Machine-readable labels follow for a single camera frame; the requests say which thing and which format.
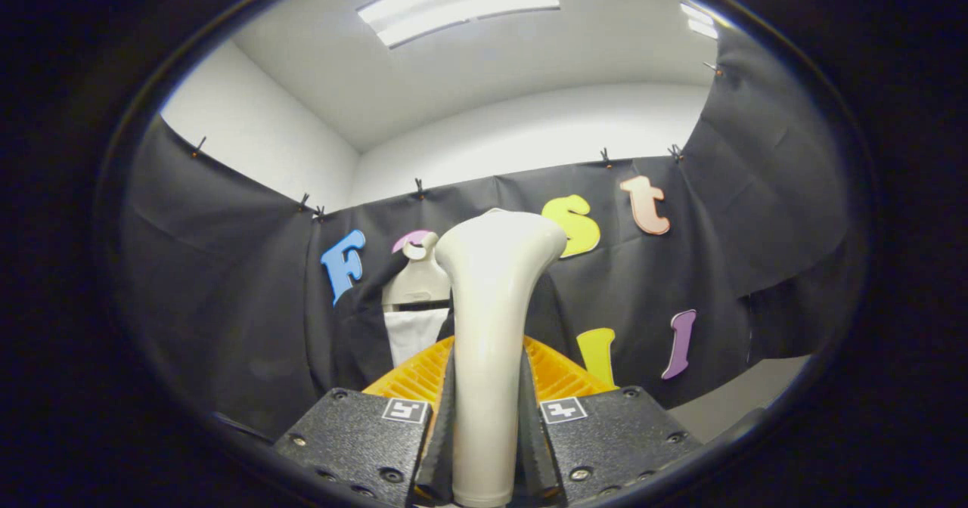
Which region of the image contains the white garment steamer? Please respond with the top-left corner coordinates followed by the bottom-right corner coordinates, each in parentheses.
top-left (435, 209), bottom-right (568, 508)

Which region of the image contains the rectangular ceiling light panel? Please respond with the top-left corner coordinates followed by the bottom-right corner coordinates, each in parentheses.
top-left (357, 0), bottom-right (560, 48)

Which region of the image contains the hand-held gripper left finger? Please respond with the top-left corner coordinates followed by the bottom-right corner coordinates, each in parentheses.
top-left (272, 336), bottom-right (457, 507)

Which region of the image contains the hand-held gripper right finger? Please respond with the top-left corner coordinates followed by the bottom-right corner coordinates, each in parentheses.
top-left (518, 336), bottom-right (704, 506)

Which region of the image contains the light grey cabinet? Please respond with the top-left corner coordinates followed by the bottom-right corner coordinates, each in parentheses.
top-left (669, 355), bottom-right (811, 442)

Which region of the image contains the black jacket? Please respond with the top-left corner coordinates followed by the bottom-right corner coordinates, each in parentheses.
top-left (306, 266), bottom-right (591, 395)

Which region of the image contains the small ceiling light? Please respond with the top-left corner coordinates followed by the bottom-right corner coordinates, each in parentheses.
top-left (679, 2), bottom-right (719, 40)

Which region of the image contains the black backdrop cloth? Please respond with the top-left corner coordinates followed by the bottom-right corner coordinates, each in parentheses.
top-left (121, 28), bottom-right (852, 437)

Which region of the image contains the white clothes hanger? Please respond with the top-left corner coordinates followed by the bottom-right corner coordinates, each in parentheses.
top-left (380, 232), bottom-right (453, 312)

